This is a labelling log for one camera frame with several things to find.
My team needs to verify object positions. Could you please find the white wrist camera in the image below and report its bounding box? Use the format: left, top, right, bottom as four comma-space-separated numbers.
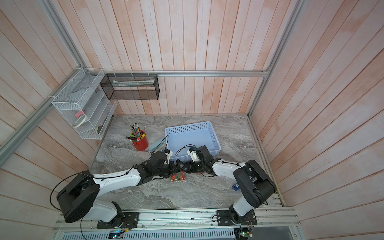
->
187, 150, 200, 163
164, 149, 173, 163

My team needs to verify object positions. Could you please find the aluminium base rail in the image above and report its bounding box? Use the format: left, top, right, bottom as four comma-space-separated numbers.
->
53, 207, 301, 233

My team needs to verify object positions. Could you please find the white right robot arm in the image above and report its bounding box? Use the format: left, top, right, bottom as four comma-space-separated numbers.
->
184, 146, 277, 222

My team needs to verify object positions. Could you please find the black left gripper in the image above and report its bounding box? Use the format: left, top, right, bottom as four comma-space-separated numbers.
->
153, 159, 188, 179

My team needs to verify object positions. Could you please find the pink sticky note pad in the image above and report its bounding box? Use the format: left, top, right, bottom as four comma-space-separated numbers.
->
75, 111, 85, 118

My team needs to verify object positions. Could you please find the white tape roll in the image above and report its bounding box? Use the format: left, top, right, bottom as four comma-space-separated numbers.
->
73, 114, 88, 129

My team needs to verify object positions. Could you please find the black mesh wall basket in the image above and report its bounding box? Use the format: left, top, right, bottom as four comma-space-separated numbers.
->
100, 73, 160, 101

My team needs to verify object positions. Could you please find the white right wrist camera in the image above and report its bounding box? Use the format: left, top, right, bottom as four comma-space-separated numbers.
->
187, 150, 200, 163

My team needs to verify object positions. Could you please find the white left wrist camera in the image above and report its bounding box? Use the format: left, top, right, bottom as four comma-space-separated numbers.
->
164, 149, 173, 163

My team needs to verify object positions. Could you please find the white wire mesh shelf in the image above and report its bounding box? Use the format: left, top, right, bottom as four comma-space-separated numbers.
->
52, 68, 117, 140

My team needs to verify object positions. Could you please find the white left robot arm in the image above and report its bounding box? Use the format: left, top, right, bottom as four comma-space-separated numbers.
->
57, 152, 186, 228

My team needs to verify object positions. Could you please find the red metal pencil bucket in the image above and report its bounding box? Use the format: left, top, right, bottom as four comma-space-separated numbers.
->
132, 131, 149, 151

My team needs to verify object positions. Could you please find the light blue perforated plastic basket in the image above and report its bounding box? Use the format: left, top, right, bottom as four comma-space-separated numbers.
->
165, 122, 222, 162

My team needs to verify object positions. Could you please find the blue small card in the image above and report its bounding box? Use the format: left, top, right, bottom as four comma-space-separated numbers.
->
232, 183, 240, 191

